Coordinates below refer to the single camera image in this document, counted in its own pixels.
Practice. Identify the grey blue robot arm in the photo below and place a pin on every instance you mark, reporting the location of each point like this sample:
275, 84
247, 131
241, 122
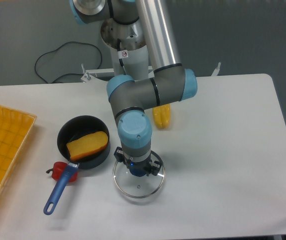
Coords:
168, 81

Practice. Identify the glass pot lid blue knob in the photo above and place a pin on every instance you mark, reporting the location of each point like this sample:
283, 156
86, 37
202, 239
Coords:
136, 184

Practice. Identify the white table clamp bracket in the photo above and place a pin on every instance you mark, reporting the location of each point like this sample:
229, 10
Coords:
216, 70

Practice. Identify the yellow corn cob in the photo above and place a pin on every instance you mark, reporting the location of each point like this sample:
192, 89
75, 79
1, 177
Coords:
162, 116

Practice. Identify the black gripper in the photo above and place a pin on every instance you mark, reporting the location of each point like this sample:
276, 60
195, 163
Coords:
135, 163

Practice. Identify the red bell pepper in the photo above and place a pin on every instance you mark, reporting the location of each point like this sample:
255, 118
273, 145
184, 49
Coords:
57, 170

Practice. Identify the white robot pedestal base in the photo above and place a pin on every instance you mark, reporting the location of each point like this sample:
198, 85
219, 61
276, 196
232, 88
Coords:
128, 51

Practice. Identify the black pot blue handle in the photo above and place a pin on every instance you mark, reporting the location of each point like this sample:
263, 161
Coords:
74, 129

